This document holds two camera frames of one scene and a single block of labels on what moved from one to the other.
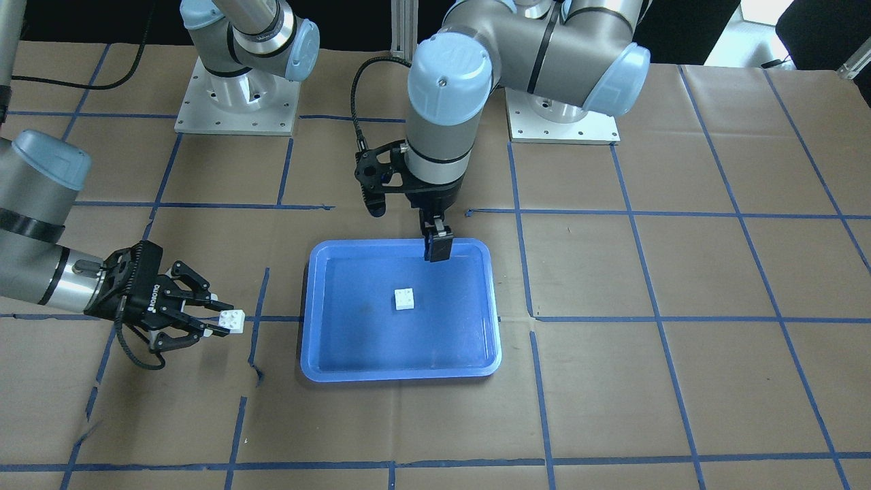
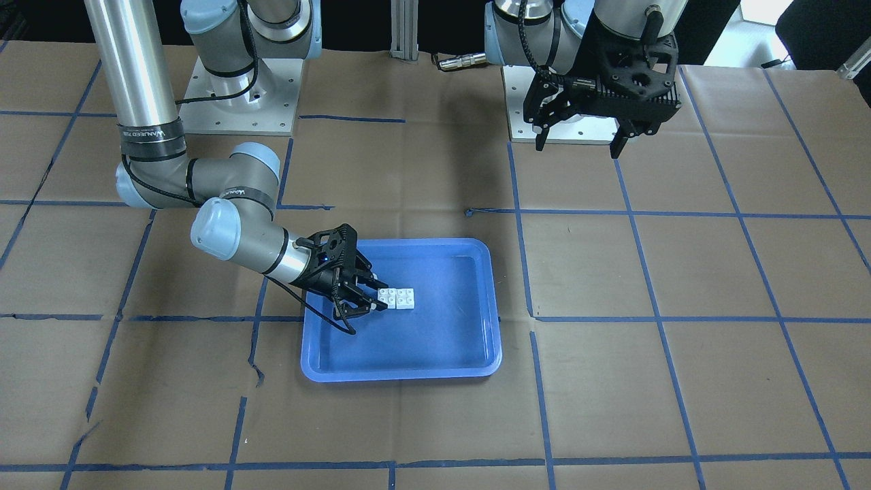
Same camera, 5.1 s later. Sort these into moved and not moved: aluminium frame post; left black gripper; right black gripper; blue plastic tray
Moved: left black gripper; right black gripper
Not moved: aluminium frame post; blue plastic tray
